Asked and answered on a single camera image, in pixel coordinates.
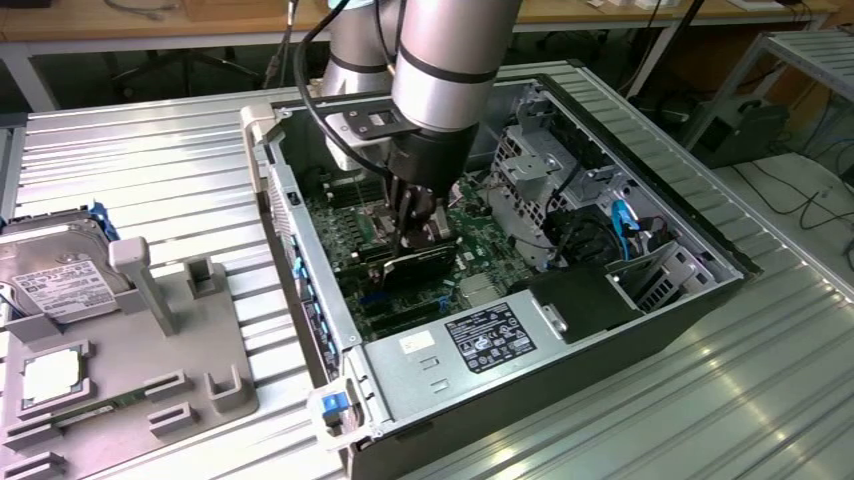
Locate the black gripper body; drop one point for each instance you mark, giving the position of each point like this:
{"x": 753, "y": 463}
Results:
{"x": 434, "y": 155}

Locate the green graphics card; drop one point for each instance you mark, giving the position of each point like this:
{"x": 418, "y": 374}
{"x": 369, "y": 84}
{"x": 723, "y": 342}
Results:
{"x": 421, "y": 267}

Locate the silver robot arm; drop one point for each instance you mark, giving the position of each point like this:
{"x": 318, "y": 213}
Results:
{"x": 454, "y": 50}

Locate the CPU socket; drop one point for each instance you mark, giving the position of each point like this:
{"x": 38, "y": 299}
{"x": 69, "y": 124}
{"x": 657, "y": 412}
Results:
{"x": 377, "y": 225}

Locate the black RAM slot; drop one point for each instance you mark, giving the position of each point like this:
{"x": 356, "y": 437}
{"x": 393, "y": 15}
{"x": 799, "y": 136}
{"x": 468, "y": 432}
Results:
{"x": 364, "y": 196}
{"x": 361, "y": 186}

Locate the green motherboard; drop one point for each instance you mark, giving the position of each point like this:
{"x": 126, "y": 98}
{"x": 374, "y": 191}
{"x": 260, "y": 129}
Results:
{"x": 494, "y": 240}

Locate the silver chipset heatsink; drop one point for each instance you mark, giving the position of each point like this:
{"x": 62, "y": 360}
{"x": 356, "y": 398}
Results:
{"x": 477, "y": 292}

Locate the metal drive cage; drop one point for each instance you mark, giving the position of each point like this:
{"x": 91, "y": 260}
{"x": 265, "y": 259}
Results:
{"x": 534, "y": 175}

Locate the black expansion slot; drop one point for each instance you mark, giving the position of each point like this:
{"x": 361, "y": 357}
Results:
{"x": 408, "y": 319}

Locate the grey power supply unit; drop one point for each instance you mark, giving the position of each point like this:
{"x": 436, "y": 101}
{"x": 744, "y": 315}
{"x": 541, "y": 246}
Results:
{"x": 414, "y": 380}

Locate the metal disk bay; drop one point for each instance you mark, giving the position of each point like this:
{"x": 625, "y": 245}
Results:
{"x": 657, "y": 282}

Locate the blue case latch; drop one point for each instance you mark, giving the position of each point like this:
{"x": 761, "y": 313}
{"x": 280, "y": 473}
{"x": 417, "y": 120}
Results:
{"x": 334, "y": 404}

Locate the black chair base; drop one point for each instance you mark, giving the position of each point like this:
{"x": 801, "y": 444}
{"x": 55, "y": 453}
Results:
{"x": 194, "y": 60}

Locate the open black PC case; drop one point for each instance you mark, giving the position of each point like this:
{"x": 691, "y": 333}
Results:
{"x": 668, "y": 350}

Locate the wooden desk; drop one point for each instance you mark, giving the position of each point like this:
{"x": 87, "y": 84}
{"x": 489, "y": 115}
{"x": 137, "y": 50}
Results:
{"x": 201, "y": 22}

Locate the black box on floor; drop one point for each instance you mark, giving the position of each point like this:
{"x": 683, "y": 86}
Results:
{"x": 748, "y": 130}

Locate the grey parts rack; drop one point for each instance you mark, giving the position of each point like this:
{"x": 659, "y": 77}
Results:
{"x": 134, "y": 360}

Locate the silver hard disk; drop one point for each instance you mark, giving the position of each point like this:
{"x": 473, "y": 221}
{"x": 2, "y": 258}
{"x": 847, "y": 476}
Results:
{"x": 61, "y": 270}

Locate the green RAM stick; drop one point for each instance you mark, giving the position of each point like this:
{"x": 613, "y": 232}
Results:
{"x": 101, "y": 406}

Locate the metal slat side table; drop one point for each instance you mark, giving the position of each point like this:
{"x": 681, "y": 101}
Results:
{"x": 815, "y": 55}

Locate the silver CPU chip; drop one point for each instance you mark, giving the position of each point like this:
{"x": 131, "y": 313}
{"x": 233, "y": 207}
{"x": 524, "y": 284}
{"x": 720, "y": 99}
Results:
{"x": 54, "y": 372}

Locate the grey metal frame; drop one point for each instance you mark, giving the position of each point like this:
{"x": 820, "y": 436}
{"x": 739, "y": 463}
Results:
{"x": 10, "y": 150}

